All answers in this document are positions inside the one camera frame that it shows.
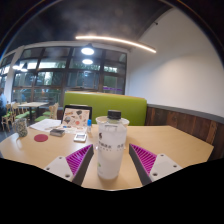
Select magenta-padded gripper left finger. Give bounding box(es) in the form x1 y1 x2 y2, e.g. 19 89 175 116
43 144 95 186

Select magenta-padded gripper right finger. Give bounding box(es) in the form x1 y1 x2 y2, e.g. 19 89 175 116
129 143 184 186

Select clear plastic bottle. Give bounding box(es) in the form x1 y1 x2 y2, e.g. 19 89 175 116
96 109 129 180

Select small dark box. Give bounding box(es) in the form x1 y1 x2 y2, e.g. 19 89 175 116
49 128 66 138

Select flat round red coaster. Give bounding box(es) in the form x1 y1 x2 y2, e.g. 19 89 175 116
33 133 49 143

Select sticker sheet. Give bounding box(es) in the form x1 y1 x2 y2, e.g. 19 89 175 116
62 125 88 135

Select white paper sheet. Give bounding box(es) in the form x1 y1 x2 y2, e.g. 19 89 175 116
29 118 63 133

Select small blue-capped glue stick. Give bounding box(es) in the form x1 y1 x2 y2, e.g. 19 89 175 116
86 119 93 134

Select black laptop with stickers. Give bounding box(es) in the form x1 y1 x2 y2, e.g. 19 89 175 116
61 104 93 129

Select wooden chairs with green seats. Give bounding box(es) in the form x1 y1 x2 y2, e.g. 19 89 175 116
1 102 60 131

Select green upholstered bench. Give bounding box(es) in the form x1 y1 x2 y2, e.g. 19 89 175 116
63 91 148 127

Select light wooden dining table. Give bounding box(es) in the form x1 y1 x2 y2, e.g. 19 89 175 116
18 101 49 121

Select long linear ceiling light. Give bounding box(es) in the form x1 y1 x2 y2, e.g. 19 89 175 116
75 35 157 54

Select dark-framed window wall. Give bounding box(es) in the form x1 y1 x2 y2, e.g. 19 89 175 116
0 46 128 108

